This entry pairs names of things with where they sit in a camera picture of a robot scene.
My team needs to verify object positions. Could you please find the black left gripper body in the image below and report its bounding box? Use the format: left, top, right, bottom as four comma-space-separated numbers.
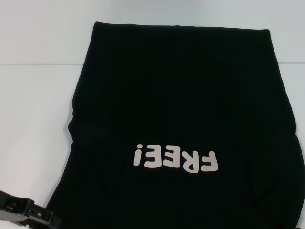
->
0, 190, 37, 227

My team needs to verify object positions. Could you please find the black shirt with FREE print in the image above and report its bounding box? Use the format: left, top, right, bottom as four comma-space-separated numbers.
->
44, 21, 305, 229

